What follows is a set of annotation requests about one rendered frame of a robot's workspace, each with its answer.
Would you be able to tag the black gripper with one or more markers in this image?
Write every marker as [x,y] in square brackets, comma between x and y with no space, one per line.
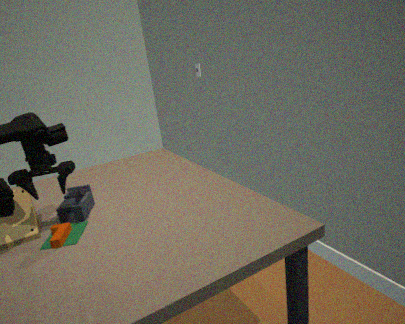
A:
[39,163]

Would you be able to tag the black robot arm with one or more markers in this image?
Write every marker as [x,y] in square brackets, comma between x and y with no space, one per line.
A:
[33,134]

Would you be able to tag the orange l-shaped part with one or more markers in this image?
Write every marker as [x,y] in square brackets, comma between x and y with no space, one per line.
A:
[60,233]

